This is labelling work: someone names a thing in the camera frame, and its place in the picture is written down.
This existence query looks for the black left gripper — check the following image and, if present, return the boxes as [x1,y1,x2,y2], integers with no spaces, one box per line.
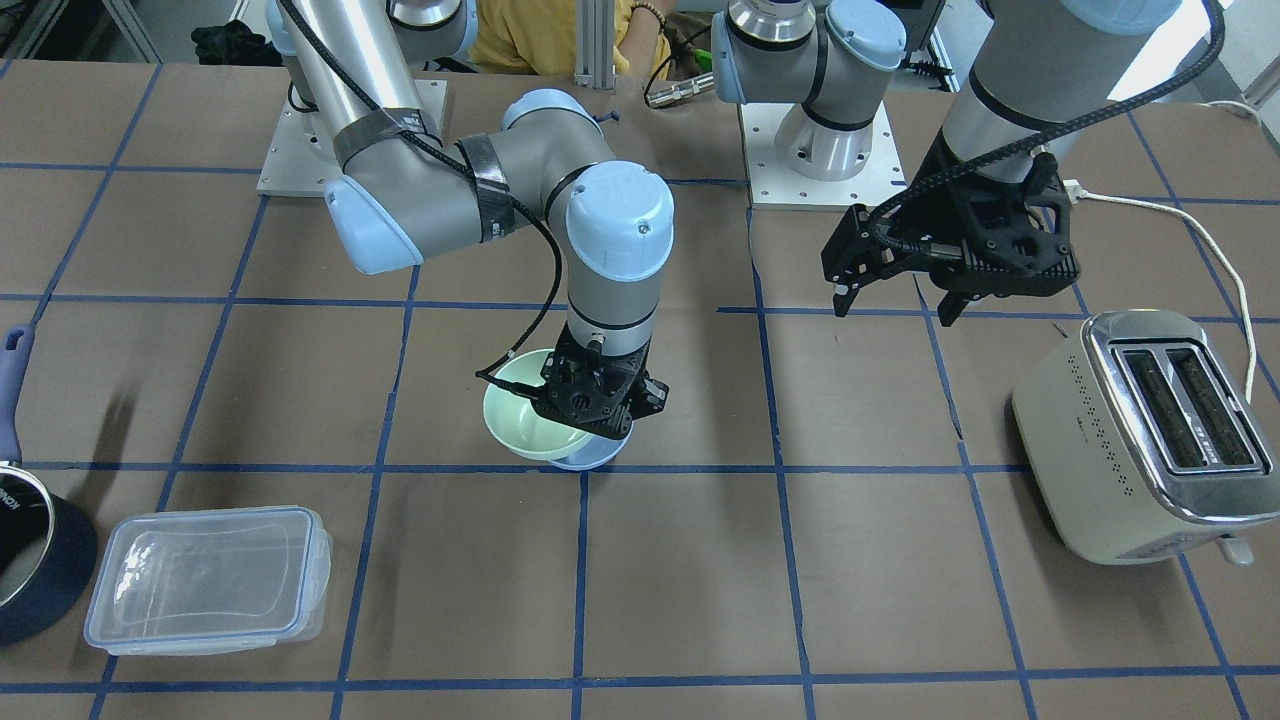
[822,152,1080,328]

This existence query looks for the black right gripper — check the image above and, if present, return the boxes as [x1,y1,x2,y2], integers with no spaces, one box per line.
[476,331,669,439]

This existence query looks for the blue bowl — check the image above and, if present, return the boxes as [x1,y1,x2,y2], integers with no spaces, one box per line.
[547,430,632,471]

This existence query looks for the green bowl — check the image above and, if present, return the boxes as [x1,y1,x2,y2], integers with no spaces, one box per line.
[483,348,591,461]

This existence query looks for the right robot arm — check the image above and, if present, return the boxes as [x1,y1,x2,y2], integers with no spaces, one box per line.
[269,1,675,439]

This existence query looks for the silver cream toaster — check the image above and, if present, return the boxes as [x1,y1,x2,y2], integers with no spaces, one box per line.
[1011,309,1279,568]

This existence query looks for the person in yellow shirt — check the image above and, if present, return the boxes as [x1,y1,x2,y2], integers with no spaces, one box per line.
[468,1,710,78]

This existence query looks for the clear plastic food container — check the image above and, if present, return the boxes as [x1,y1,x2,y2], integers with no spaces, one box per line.
[83,506,332,656]

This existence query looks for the dark blue saucepan with lid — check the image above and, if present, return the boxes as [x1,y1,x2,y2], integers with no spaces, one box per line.
[1,324,99,646]

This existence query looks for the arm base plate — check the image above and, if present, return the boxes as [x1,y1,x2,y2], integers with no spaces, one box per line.
[257,85,396,199]
[739,102,908,211]

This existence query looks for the white toaster power cable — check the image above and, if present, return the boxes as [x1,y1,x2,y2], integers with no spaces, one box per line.
[1060,181,1257,404]

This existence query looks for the aluminium frame post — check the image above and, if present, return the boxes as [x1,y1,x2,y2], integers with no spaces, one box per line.
[573,0,616,94]

